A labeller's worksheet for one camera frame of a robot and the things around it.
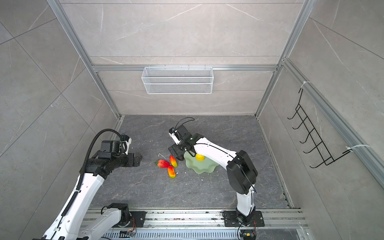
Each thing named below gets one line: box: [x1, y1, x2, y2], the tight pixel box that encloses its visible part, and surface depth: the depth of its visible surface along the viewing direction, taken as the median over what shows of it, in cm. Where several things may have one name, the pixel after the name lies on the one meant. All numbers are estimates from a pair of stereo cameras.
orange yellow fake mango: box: [167, 165, 176, 179], surface depth 89 cm
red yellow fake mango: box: [169, 155, 178, 168], surface depth 93 cm
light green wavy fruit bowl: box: [183, 151, 219, 174], surface depth 92 cm
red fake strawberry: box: [155, 159, 170, 169], surface depth 92 cm
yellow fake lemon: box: [195, 153, 206, 162], surface depth 61 cm
